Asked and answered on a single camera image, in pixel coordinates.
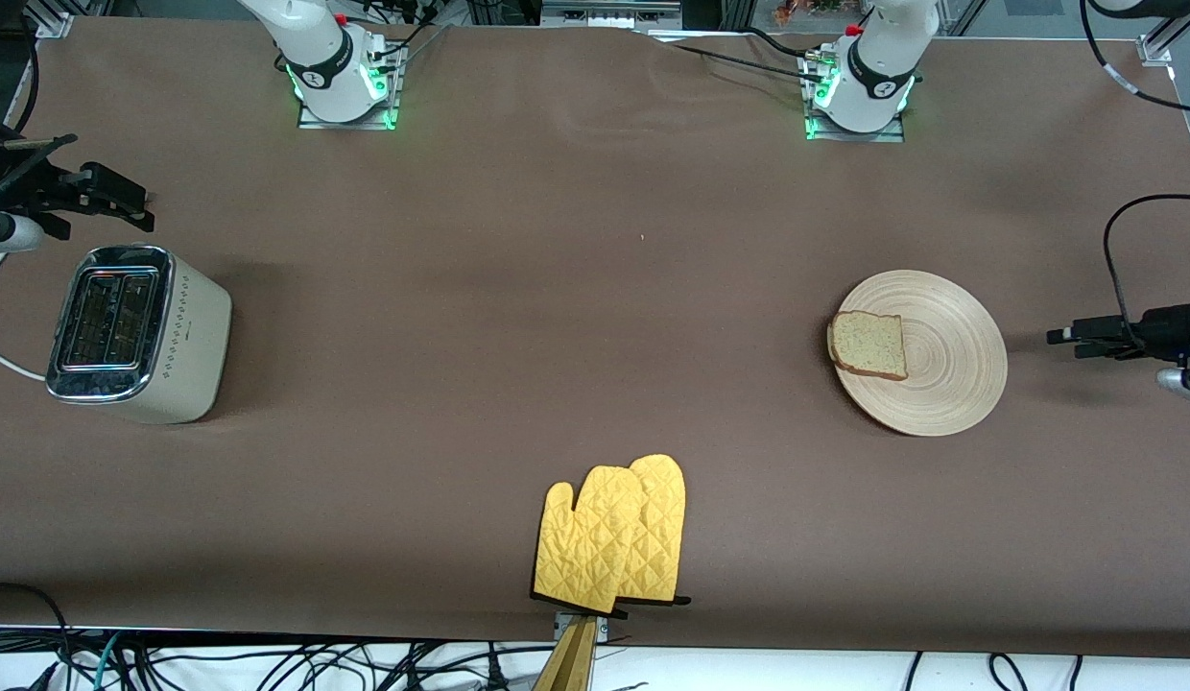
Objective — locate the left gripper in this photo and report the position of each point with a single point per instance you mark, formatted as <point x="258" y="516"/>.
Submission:
<point x="1163" y="324"/>

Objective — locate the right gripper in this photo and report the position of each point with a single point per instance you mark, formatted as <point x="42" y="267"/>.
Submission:
<point x="34" y="186"/>

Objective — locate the round wooden plate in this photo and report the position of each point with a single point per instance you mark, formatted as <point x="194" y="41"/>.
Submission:
<point x="950" y="365"/>

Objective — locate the slice of bread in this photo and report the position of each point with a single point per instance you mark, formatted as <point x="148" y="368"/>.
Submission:
<point x="868" y="344"/>

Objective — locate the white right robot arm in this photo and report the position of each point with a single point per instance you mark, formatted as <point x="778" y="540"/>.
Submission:
<point x="326" y="67"/>

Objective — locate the cream and chrome toaster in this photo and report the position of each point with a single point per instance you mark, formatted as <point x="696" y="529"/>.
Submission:
<point x="187" y="336"/>

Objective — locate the yellow quilted oven mitt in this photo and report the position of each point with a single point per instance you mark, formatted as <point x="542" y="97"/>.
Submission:
<point x="664" y="528"/>
<point x="585" y="547"/>

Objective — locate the yellow wooden beam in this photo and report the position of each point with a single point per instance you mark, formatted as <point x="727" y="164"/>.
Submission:
<point x="568" y="667"/>

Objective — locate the aluminium table corner bracket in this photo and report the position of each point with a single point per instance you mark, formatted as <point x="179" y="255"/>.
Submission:
<point x="1156" y="50"/>
<point x="56" y="25"/>

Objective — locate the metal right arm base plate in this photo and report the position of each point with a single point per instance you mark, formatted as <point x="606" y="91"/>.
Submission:
<point x="389" y="106"/>

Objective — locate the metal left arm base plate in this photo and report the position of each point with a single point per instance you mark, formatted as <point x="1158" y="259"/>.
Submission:
<point x="816" y="130"/>

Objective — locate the small metal bracket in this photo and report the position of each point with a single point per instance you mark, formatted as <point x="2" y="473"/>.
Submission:
<point x="603" y="629"/>

